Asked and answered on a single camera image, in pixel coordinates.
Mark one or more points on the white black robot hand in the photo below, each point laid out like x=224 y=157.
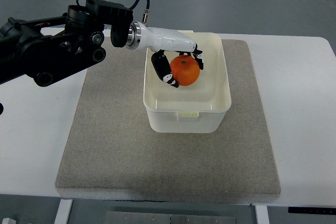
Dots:
x=160 y=40

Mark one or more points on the orange fruit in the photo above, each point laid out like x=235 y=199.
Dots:
x=185 y=70

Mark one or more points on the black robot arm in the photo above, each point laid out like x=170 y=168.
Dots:
x=52 y=49

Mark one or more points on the white plastic box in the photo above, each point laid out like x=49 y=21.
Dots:
x=198 y=108

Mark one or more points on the grey felt mat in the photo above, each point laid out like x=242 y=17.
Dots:
x=112 y=152

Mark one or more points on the white table leg right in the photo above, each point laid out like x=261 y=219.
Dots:
x=262 y=214

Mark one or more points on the white table leg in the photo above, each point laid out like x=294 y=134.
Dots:
x=262 y=214
x=63 y=211

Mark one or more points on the metal plate under table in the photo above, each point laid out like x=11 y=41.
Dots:
x=119 y=217

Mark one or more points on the black control panel strip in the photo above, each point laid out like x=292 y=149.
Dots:
x=312 y=210

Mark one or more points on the white table leg left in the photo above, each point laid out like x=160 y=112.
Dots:
x=63 y=211

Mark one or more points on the small white object bottom left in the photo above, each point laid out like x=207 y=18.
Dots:
x=8 y=221

